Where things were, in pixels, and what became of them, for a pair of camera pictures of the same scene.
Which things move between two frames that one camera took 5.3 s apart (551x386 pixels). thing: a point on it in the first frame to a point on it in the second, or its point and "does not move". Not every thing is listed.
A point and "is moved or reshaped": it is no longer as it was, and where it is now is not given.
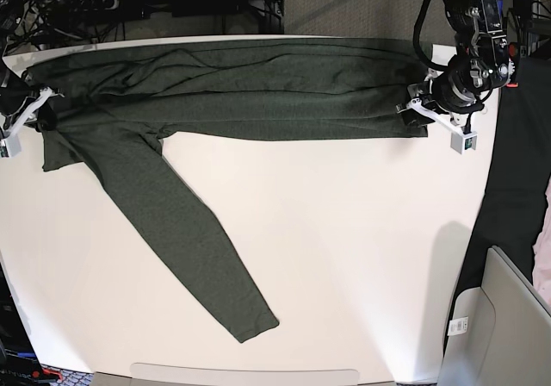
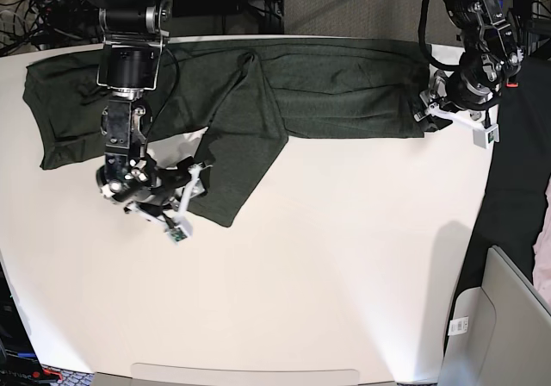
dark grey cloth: x=518 y=177 does not move
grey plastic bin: x=507 y=340 does not move
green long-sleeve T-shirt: x=111 y=107 is moved or reshaped
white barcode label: x=458 y=326 does not move
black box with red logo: x=20 y=363 does not move
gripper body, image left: x=18 y=93 to x=145 y=183
